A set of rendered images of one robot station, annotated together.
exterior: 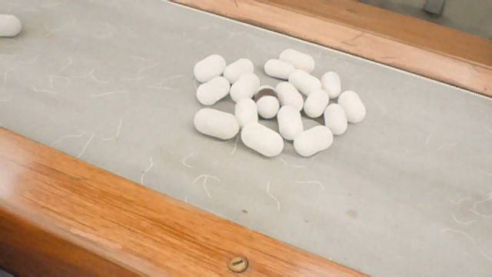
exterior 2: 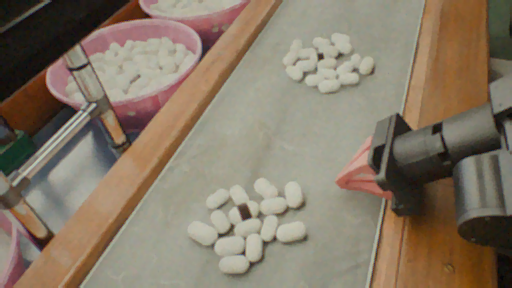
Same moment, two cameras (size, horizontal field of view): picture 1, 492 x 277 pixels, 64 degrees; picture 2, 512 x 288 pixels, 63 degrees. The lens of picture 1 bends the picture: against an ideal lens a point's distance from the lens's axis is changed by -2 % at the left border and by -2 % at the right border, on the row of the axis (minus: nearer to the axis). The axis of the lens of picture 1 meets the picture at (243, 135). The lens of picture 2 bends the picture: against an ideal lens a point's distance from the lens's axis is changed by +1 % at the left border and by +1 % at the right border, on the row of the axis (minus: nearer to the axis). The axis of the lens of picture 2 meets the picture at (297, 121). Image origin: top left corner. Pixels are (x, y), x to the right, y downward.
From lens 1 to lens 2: 73 cm
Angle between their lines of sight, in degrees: 68
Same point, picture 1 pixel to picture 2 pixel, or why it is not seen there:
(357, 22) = (435, 83)
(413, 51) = (415, 114)
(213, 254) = (224, 48)
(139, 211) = (239, 34)
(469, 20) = not seen: outside the picture
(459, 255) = (237, 119)
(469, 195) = (275, 131)
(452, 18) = not seen: outside the picture
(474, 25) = not seen: outside the picture
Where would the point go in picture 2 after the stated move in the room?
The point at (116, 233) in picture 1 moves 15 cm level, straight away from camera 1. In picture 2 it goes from (230, 32) to (302, 12)
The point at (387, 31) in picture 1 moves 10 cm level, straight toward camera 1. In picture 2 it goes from (434, 98) to (367, 87)
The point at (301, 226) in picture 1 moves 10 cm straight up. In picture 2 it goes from (249, 76) to (239, 25)
